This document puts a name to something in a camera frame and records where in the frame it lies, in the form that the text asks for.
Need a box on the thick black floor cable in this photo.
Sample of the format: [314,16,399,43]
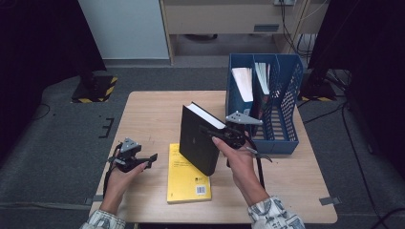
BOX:
[371,208,405,229]

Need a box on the yellow book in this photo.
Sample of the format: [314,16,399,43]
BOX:
[166,142,212,204]

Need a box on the blue book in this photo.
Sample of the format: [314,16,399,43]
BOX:
[230,66,255,106]

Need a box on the long black floor cable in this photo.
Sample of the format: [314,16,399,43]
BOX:
[302,101,383,220]

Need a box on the striped stand base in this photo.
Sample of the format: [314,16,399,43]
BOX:
[70,71,118,104]
[300,79,337,103]

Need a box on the hand-held gripper black cable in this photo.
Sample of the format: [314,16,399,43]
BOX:
[102,142,123,198]
[245,139,273,190]

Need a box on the wooden desk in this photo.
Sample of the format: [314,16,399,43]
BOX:
[159,0,329,65]

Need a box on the grey label on desk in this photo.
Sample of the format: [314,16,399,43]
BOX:
[253,23,281,32]

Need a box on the black book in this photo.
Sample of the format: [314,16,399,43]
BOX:
[179,102,227,177]

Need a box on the white panel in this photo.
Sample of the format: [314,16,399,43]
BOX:
[77,0,170,60]

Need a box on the black hanging cable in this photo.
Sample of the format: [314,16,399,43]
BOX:
[280,0,311,58]

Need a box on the person's right hand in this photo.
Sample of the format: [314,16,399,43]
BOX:
[211,136,260,189]

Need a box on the black curtain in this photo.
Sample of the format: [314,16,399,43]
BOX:
[0,0,108,160]
[307,0,405,179]

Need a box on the blue file rack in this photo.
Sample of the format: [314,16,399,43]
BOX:
[224,52,305,156]

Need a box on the left hand-held gripper black cable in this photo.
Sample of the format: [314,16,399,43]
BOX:
[102,142,123,198]

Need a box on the thin black floor cable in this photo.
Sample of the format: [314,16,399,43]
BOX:
[32,103,52,122]

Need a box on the right hand-held gripper black cable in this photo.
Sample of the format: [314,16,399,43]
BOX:
[245,139,273,190]

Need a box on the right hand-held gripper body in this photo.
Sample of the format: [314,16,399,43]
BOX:
[224,110,264,151]

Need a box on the grey tape piece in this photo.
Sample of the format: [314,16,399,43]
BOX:
[84,195,104,205]
[318,196,341,206]

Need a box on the yellow hanging cable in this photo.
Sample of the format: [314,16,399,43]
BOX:
[290,0,311,53]

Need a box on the person's left hand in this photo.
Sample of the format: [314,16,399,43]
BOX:
[104,161,150,204]

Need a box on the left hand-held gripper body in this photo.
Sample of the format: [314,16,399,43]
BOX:
[109,137,144,174]

